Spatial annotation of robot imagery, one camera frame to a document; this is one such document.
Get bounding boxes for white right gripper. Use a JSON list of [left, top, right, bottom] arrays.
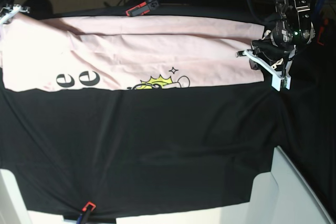
[[0, 4, 30, 25]]

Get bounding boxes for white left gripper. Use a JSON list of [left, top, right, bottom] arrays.
[[237, 39, 296, 90]]

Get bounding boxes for pink T-shirt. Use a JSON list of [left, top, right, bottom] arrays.
[[1, 14, 264, 92]]

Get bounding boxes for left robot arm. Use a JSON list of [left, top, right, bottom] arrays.
[[237, 0, 315, 91]]

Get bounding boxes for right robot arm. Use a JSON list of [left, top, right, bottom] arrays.
[[1, 0, 30, 26]]

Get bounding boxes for orange clamp at right edge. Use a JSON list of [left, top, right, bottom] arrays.
[[317, 18, 329, 46]]

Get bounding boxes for orange clamp at edge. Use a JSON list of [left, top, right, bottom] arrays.
[[76, 201, 96, 224], [317, 18, 329, 46]]

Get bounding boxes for black table cloth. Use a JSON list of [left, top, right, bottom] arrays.
[[0, 0, 336, 221]]

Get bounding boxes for orange clamp at front edge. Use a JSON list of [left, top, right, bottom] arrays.
[[76, 201, 96, 224]]

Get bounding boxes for orange black clamp blue handle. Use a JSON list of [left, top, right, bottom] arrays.
[[125, 0, 162, 17]]

